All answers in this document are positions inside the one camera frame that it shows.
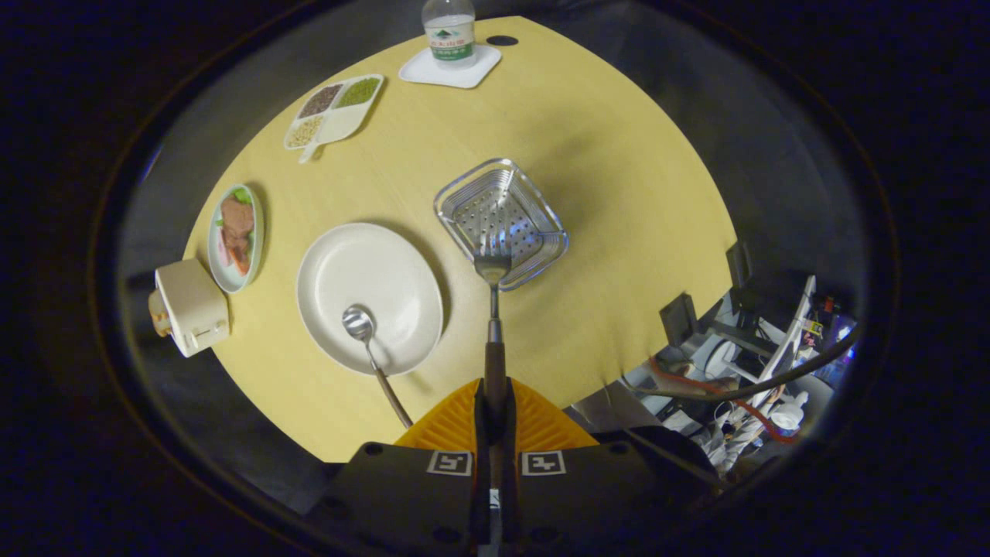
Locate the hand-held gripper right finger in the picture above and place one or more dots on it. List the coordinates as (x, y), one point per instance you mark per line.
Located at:
(588, 495)

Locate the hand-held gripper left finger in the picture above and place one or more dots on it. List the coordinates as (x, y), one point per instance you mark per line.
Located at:
(402, 495)

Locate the round white plate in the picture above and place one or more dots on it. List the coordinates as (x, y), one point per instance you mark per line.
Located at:
(371, 271)

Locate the white upright stand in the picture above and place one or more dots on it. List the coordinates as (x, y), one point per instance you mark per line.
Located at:
(797, 325)

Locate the white toaster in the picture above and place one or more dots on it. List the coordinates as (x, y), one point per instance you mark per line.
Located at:
(193, 305)

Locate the pale green food plate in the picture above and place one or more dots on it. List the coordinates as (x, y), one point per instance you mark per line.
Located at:
(224, 271)

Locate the toast slice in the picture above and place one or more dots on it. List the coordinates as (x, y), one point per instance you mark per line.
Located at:
(159, 317)

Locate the clear perforated drainer basket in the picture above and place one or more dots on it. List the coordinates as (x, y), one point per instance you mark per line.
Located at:
(503, 201)

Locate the sliced meat serving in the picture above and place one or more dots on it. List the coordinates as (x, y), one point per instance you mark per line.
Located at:
(237, 228)

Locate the white divided snack dish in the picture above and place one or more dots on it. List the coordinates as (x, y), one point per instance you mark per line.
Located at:
(340, 124)

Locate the white square coaster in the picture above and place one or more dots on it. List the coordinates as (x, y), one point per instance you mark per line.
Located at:
(421, 73)

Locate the clear plastic water bottle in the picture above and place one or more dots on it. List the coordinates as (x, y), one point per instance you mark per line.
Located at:
(448, 35)

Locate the black table bracket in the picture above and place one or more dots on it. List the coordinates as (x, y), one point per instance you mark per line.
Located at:
(678, 317)
(739, 264)

